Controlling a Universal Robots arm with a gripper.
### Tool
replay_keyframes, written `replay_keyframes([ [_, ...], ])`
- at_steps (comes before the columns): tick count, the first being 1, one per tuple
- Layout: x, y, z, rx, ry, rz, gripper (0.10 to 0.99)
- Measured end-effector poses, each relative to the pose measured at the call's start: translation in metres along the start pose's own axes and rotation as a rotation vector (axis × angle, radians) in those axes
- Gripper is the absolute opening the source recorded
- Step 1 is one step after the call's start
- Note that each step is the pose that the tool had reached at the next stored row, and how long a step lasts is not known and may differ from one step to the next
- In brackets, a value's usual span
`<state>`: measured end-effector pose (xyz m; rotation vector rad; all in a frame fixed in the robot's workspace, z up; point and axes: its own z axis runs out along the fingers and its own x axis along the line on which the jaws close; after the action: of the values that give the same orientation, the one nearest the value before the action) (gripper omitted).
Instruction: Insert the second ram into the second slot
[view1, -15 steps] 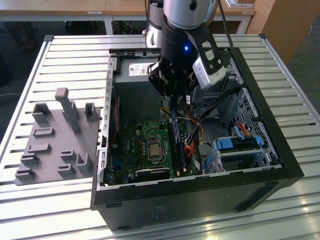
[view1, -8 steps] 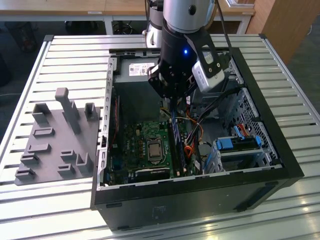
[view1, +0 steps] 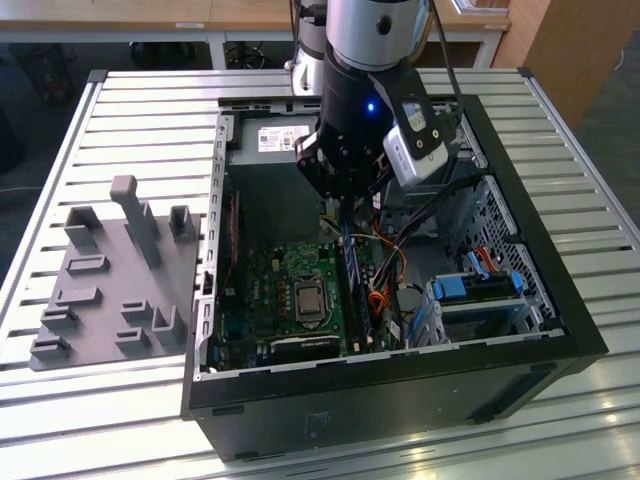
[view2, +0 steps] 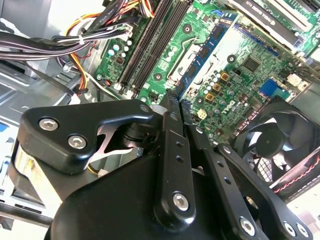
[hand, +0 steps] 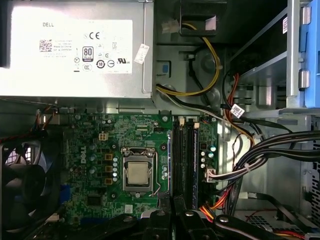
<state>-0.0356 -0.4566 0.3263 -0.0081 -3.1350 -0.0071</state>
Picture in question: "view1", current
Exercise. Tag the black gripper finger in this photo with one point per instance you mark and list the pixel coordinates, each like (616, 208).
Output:
(320, 165)
(372, 172)

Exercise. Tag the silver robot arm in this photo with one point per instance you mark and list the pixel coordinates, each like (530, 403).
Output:
(370, 30)

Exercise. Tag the grey power supply unit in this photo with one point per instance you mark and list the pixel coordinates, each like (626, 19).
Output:
(275, 200)

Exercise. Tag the round grey case speaker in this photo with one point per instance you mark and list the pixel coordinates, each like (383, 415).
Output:
(412, 300)

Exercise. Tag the silver CPU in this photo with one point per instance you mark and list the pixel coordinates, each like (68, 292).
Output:
(310, 301)

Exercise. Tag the flat blue disk carrier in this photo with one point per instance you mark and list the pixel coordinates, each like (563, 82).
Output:
(452, 289)

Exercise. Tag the green motherboard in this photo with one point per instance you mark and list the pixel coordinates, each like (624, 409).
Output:
(260, 310)

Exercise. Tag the black graphics card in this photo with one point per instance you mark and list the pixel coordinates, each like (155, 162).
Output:
(305, 347)

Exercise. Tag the wooden cabinet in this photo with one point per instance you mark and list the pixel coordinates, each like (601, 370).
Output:
(575, 45)

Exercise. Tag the black PC case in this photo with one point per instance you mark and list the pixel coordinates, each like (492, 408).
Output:
(350, 410)

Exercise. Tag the grey parts rack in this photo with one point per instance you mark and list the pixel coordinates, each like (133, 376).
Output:
(100, 320)

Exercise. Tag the dark bag under desk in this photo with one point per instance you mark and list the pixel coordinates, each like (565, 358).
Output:
(50, 70)

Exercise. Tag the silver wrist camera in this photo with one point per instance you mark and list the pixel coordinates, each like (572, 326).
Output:
(420, 160)

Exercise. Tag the black camera bracket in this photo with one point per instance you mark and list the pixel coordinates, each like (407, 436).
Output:
(400, 85)

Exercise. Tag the wooden desk white frame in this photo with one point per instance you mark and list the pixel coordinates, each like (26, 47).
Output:
(150, 15)

